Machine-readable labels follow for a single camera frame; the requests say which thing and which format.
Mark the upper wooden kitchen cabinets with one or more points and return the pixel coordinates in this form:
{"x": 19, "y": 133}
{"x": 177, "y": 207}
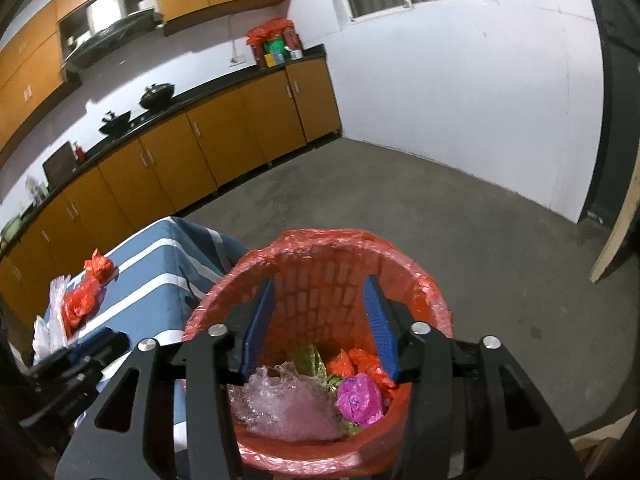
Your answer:
{"x": 54, "y": 46}

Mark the dark wooden cutting board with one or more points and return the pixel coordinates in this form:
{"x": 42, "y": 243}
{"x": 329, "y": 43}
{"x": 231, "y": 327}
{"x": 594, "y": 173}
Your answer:
{"x": 60, "y": 166}

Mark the glass jar on counter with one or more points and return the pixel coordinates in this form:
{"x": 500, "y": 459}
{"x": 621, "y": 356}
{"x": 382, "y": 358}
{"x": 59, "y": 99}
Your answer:
{"x": 37, "y": 191}

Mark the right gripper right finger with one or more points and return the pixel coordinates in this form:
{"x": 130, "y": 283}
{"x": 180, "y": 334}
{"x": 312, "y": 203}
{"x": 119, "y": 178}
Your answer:
{"x": 509, "y": 430}

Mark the dark green foil wrapper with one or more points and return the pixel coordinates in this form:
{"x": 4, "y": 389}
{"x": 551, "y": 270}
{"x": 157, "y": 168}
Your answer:
{"x": 333, "y": 382}

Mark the blue striped tablecloth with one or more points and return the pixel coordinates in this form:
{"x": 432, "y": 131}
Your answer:
{"x": 162, "y": 273}

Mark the clear bubble wrap sheet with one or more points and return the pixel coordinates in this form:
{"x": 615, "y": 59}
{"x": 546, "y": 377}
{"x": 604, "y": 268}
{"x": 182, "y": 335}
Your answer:
{"x": 280, "y": 403}

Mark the steel range hood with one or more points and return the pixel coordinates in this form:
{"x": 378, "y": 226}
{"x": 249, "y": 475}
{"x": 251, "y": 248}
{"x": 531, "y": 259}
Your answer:
{"x": 100, "y": 27}

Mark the black wok pan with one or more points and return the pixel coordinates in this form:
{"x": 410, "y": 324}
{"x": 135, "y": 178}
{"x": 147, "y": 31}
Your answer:
{"x": 115, "y": 125}

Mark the red bottle on counter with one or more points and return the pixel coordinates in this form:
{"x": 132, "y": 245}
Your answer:
{"x": 79, "y": 153}

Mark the white wooden frame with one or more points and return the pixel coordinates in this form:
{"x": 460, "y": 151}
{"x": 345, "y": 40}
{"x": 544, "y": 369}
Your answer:
{"x": 621, "y": 226}

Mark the white translucent plastic bag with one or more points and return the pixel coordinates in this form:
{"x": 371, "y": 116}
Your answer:
{"x": 49, "y": 332}

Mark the green box on counter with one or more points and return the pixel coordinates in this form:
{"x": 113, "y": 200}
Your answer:
{"x": 275, "y": 52}

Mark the large red plastic bag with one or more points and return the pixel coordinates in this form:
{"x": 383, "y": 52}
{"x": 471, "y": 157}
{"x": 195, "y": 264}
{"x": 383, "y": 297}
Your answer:
{"x": 349, "y": 363}

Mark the magenta plastic bag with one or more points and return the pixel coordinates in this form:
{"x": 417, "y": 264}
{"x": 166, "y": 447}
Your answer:
{"x": 359, "y": 400}

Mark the green cooking pot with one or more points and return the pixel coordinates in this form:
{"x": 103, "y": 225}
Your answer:
{"x": 11, "y": 229}

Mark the lower wooden kitchen cabinets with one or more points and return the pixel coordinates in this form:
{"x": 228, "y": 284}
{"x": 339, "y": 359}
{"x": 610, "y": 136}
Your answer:
{"x": 164, "y": 166}

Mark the red bag on counter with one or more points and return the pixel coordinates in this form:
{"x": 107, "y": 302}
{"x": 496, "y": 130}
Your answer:
{"x": 268, "y": 31}

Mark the wooden kitchen cabinets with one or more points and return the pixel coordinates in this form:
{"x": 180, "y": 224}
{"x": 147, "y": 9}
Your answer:
{"x": 54, "y": 46}
{"x": 164, "y": 166}

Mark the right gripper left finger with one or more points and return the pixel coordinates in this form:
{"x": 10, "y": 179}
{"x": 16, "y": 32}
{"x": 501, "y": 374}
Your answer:
{"x": 129, "y": 432}

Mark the black wok with lid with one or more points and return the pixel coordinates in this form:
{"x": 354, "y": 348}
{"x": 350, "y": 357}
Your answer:
{"x": 157, "y": 96}

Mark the small red plastic bag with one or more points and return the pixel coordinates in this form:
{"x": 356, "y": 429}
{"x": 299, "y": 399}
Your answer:
{"x": 99, "y": 268}

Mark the red plastic trash basket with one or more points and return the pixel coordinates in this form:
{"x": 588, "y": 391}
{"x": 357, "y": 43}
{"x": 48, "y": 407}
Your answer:
{"x": 325, "y": 284}

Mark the lime green plastic bag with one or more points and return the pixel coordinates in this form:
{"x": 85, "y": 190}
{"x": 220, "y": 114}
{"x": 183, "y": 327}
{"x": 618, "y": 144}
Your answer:
{"x": 308, "y": 362}

